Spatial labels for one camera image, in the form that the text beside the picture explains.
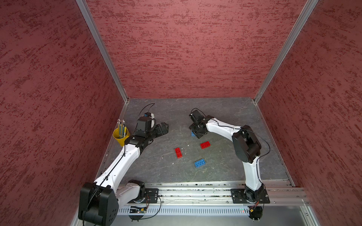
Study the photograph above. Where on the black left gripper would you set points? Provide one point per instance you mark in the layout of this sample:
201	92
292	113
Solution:
160	132

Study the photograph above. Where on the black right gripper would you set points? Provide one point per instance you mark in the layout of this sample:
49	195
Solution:
199	135

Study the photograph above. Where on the red lego brick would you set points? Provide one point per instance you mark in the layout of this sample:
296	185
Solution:
205	145
178	153

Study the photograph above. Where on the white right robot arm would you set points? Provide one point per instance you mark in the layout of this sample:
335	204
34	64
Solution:
247	148

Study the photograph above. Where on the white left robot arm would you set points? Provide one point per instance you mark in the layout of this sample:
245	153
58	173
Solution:
100	200

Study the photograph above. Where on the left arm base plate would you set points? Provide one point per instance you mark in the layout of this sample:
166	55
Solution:
150	196

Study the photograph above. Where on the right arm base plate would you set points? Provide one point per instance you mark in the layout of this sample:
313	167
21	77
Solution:
248	196

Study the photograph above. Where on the perforated cable tray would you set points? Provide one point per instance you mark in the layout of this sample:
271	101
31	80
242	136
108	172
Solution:
188	211

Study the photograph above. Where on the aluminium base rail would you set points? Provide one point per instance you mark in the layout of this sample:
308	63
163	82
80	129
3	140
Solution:
218	193

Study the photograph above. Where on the aluminium corner post left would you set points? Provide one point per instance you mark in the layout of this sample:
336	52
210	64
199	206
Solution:
82	4

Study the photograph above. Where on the aluminium corner post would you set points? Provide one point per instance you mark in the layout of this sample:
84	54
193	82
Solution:
82	4
294	33

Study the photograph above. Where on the aluminium corner post right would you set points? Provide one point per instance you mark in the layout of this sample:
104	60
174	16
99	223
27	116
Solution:
294	33

